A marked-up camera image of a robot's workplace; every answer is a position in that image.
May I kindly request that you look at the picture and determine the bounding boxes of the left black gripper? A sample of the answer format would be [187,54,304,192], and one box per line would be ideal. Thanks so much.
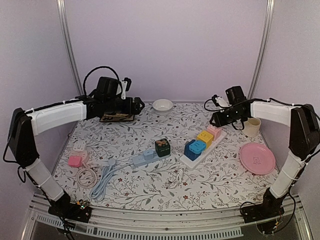
[105,96,146,115]

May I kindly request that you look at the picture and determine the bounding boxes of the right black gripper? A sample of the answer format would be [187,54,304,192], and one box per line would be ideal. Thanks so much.
[210,106,244,128]

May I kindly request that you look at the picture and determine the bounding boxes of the pink cube plug adapter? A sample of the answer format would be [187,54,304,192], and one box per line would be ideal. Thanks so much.
[206,125,222,141]

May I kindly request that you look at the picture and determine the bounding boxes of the yellow cube plug adapter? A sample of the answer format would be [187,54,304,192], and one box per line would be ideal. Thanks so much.
[196,130,214,149]

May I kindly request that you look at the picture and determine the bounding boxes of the light blue cube adapter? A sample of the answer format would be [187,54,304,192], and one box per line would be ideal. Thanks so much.
[189,140,207,156]

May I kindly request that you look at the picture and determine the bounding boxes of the white long power strip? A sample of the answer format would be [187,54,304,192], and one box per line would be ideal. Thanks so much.
[179,130,227,170]

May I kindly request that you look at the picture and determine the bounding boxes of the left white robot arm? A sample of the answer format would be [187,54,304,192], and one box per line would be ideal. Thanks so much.
[5,76,145,217]

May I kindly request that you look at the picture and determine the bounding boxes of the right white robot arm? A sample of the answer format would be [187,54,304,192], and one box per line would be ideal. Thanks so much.
[209,86,320,199]

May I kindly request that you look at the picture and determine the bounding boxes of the dark blue cube socket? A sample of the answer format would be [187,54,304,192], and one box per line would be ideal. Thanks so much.
[183,141,197,161]

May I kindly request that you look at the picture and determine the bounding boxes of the dark green cube socket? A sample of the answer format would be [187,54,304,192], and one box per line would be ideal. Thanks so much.
[154,138,171,157]

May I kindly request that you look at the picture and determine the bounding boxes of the light blue charger plug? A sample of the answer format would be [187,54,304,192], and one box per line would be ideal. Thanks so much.
[143,149,155,161]

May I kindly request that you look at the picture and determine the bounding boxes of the white plug adapter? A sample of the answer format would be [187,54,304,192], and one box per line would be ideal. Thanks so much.
[72,140,87,153]

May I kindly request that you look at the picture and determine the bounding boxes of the pink square plug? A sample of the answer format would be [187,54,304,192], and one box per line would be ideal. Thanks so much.
[67,155,82,168]

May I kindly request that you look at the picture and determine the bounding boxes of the white ceramic bowl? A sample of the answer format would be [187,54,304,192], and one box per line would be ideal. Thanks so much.
[152,99,174,112]

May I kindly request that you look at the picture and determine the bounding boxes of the black and tan mat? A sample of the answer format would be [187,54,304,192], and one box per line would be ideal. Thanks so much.
[99,113,135,123]

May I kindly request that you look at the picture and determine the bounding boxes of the cream plastic cup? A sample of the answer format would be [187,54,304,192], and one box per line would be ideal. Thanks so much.
[242,118,261,137]

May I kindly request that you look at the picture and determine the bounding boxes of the pink plastic plate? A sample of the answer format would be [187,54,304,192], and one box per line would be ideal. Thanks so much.
[239,143,276,175]

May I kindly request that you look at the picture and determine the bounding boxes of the pink round power strip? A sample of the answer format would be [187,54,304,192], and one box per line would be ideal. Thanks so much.
[69,149,89,166]

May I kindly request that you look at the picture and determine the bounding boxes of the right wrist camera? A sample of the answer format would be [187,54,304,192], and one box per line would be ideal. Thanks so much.
[211,94,230,109]

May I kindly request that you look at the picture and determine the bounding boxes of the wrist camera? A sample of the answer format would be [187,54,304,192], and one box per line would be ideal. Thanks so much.
[121,77,132,100]
[211,94,230,109]

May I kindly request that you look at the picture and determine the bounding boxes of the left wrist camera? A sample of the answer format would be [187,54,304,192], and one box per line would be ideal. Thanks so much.
[121,77,132,100]

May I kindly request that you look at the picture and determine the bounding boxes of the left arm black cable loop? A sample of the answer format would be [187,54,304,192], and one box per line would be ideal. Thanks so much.
[82,65,120,97]

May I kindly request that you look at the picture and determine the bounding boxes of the white power strip cable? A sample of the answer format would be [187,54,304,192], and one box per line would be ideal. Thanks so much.
[165,164,187,188]

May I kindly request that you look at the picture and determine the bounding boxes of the pink coiled cable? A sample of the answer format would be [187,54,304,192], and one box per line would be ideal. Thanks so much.
[75,162,101,188]

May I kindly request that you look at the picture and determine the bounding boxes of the light blue coiled cable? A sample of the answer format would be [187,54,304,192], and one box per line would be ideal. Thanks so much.
[89,158,134,201]

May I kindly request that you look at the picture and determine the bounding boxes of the front aluminium rail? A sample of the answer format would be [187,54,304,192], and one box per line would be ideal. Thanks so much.
[19,192,313,240]

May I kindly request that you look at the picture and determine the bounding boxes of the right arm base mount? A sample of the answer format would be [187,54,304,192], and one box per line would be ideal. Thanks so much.
[239,201,285,235]

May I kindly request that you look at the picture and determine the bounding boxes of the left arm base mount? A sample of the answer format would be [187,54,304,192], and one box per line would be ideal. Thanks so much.
[48,199,92,223]

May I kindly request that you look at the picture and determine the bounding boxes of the left aluminium frame post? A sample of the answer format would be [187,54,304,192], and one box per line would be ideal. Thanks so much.
[56,0,83,95]

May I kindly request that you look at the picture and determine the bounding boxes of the aluminium frame post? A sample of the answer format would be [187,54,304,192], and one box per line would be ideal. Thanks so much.
[56,0,83,95]
[247,0,275,99]

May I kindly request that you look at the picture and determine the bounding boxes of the right aluminium frame post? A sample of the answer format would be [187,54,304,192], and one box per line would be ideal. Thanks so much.
[247,0,275,99]

